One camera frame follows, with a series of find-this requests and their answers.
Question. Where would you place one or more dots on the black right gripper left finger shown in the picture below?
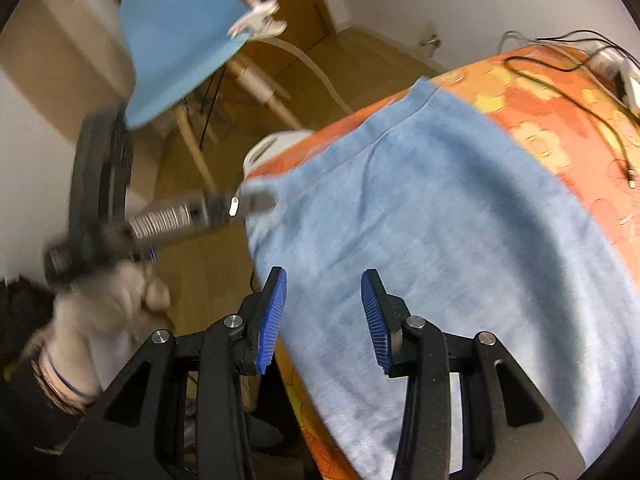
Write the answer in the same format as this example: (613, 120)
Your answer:
(175, 410)

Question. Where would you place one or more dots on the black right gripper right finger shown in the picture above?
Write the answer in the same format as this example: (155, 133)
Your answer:
(471, 412)

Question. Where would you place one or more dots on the light blue denim pants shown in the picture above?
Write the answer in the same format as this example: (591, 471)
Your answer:
(474, 234)

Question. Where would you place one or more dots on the gloved left hand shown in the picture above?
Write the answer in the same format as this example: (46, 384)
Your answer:
(97, 325)

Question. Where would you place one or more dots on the blue seat wooden chair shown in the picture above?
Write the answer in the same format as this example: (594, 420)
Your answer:
(175, 45)

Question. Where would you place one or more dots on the white power strip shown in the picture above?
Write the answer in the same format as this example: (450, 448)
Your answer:
(620, 75)

